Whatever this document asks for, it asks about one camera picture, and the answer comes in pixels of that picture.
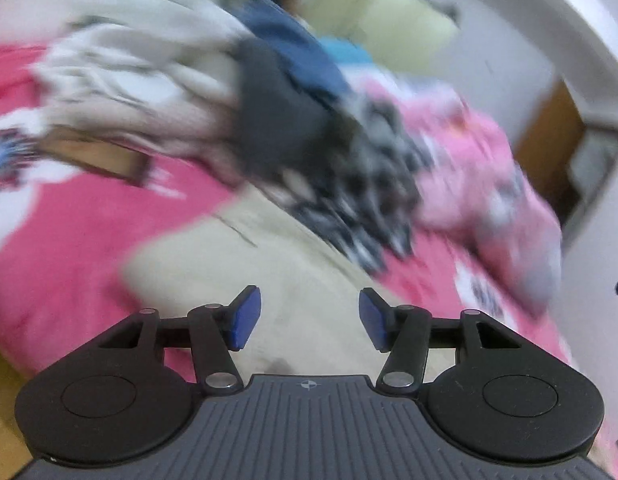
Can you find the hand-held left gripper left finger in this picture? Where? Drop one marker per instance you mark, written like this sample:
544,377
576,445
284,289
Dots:
246,317

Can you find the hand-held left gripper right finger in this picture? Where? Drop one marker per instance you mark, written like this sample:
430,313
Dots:
371,317

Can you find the khaki pants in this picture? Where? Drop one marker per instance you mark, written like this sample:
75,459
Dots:
289,270

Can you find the black white plaid shirt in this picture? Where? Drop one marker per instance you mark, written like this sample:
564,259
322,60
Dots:
369,195

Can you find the pink floral bed blanket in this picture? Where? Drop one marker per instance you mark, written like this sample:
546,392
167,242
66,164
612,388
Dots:
89,240

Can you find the pink floral quilt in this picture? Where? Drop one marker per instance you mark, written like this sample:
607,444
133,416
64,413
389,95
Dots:
469,160

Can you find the pink white patterned blanket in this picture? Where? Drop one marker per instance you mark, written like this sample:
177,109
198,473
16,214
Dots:
189,132

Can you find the dark grey garment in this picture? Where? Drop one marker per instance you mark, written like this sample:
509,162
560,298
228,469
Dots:
279,110

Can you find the brown flat rectangular object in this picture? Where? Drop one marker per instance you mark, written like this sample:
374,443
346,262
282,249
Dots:
94,155

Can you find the wooden door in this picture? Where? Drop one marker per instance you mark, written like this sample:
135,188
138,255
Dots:
549,135

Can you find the blue garment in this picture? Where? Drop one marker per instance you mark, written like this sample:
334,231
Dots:
294,45

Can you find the white cloth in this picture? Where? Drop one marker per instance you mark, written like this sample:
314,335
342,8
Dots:
139,55

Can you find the pale green wardrobe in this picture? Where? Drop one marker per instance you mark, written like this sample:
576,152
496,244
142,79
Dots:
379,15

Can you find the pink white headboard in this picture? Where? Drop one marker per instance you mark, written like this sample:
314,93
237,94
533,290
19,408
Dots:
89,5

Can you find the dark door frame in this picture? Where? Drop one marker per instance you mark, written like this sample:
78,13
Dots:
571,200

